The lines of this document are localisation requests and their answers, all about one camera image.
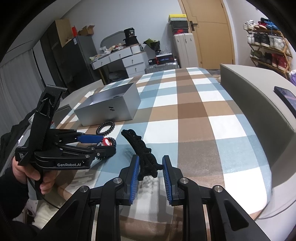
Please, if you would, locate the black spiral tie red flower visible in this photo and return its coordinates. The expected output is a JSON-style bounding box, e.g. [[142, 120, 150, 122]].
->
[[98, 137, 116, 147]]

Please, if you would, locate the black spiral hair tie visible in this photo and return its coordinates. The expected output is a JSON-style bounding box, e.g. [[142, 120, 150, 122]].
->
[[96, 120, 115, 136]]

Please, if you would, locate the black lace choker necklace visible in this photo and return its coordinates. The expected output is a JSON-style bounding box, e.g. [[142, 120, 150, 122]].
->
[[121, 128, 164, 182]]

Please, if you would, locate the left hand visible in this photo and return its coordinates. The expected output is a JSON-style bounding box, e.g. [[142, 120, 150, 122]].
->
[[12, 158, 58, 194]]

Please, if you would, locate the silver rectangular storage box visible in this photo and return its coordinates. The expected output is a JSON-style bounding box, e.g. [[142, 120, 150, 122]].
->
[[74, 83, 141, 126]]

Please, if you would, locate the black refrigerator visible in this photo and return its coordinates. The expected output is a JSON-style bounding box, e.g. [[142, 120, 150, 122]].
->
[[52, 36, 101, 93]]

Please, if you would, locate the white curtain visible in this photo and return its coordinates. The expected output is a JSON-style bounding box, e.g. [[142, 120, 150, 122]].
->
[[0, 50, 44, 135]]

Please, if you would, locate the plaid bed blanket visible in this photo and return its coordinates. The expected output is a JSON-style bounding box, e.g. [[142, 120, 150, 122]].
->
[[56, 68, 271, 218]]

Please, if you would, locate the white drawer desk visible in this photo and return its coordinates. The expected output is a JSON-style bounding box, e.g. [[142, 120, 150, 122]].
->
[[91, 44, 148, 85]]

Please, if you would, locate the silver aluminium suitcase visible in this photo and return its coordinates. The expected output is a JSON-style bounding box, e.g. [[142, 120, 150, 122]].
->
[[144, 62, 179, 74]]

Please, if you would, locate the black hat box stack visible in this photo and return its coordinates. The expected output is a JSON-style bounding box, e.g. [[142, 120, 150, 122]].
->
[[123, 28, 139, 47]]

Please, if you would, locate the black shoebox on suitcase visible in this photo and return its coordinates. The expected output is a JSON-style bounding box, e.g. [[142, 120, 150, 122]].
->
[[148, 53, 175, 65]]

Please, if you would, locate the grey bed footboard bench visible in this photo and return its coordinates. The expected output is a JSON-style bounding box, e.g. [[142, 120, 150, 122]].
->
[[219, 63, 296, 218]]

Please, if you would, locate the beige upright suitcase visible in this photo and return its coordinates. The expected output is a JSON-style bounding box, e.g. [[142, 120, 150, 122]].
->
[[173, 33, 199, 68]]

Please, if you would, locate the black smartphone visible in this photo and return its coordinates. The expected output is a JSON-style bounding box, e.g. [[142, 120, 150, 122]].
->
[[274, 86, 296, 109]]

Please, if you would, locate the stacked shoeboxes yellow top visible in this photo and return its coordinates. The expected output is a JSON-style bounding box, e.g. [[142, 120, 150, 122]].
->
[[168, 14, 189, 35]]

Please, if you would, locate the wooden door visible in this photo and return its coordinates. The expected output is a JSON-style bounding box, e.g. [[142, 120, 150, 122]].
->
[[179, 0, 235, 70]]

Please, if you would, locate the wooden shoe rack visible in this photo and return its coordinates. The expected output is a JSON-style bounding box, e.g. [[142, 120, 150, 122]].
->
[[243, 18, 293, 78]]

